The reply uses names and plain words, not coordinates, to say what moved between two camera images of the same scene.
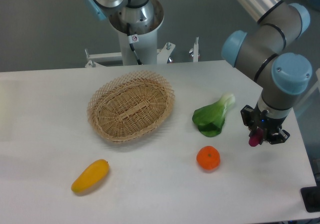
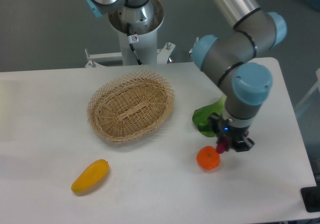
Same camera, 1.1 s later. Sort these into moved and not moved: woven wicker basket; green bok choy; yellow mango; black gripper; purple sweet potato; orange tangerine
Moved: black gripper; purple sweet potato
Not moved: yellow mango; woven wicker basket; orange tangerine; green bok choy
